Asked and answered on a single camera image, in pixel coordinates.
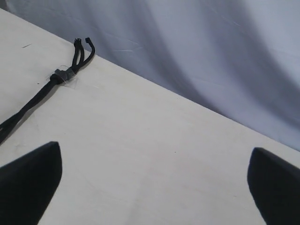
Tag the clear tape piece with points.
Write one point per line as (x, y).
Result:
(64, 76)

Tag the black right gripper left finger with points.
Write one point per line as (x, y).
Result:
(28, 184)

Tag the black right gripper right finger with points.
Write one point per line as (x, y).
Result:
(275, 187)

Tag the grey backdrop cloth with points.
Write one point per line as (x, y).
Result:
(239, 58)

